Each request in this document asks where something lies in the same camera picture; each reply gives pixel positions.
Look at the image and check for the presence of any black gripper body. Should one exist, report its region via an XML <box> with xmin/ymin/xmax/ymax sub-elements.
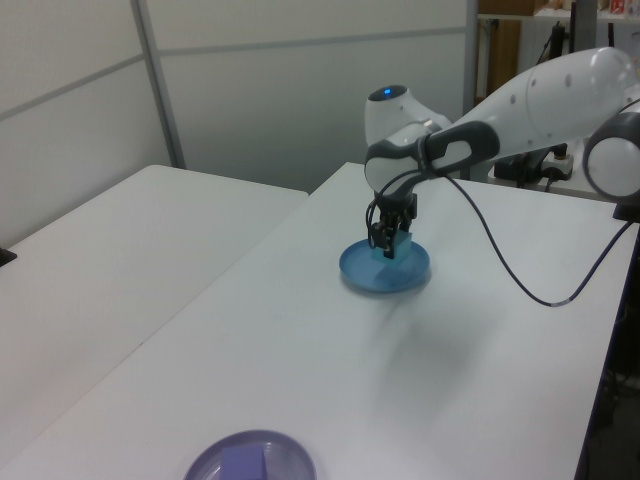
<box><xmin>367</xmin><ymin>192</ymin><xmax>420</xmax><ymax>227</ymax></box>

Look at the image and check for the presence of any white power strip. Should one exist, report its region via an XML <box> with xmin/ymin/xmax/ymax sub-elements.
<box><xmin>542</xmin><ymin>143</ymin><xmax>575</xmax><ymax>182</ymax></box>

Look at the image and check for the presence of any grey partition post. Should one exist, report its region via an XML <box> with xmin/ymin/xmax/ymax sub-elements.
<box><xmin>130</xmin><ymin>0</ymin><xmax>187</xmax><ymax>170</ymax></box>
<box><xmin>463</xmin><ymin>0</ymin><xmax>482</xmax><ymax>110</ymax></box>

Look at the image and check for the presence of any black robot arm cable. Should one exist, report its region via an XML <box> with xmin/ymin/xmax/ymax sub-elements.
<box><xmin>363</xmin><ymin>97</ymin><xmax>640</xmax><ymax>309</ymax></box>

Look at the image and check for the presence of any white side table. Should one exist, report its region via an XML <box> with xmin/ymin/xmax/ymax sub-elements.
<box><xmin>0</xmin><ymin>164</ymin><xmax>310</xmax><ymax>459</ymax></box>

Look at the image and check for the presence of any cyan cube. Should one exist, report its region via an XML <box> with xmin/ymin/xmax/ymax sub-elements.
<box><xmin>371</xmin><ymin>230</ymin><xmax>415</xmax><ymax>269</ymax></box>

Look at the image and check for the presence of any blue plate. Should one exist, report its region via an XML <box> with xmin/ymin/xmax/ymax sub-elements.
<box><xmin>338</xmin><ymin>238</ymin><xmax>432</xmax><ymax>294</ymax></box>

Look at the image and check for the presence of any brown cardboard box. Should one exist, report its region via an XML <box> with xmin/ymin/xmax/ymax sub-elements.
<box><xmin>486</xmin><ymin>18</ymin><xmax>522</xmax><ymax>99</ymax></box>

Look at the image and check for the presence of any purple cube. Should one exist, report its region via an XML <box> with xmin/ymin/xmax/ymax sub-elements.
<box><xmin>219</xmin><ymin>445</ymin><xmax>269</xmax><ymax>480</ymax></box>

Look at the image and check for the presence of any purple plate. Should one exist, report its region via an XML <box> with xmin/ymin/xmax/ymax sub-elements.
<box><xmin>182</xmin><ymin>428</ymin><xmax>318</xmax><ymax>480</ymax></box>

